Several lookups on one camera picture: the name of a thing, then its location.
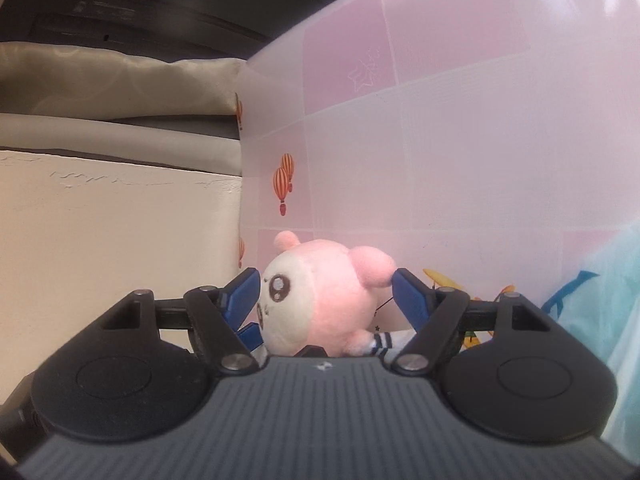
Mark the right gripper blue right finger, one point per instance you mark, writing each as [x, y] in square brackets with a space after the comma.
[436, 314]

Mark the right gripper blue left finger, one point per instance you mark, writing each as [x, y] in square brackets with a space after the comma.
[216, 315]

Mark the pink plush toy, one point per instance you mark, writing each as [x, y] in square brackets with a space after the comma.
[324, 294]

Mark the white FamilyMart plastic bag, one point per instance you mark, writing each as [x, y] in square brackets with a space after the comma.
[600, 308]

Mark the beige cushion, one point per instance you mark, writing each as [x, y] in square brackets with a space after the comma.
[99, 84]

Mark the black cabinet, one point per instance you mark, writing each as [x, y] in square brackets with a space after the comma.
[168, 30]

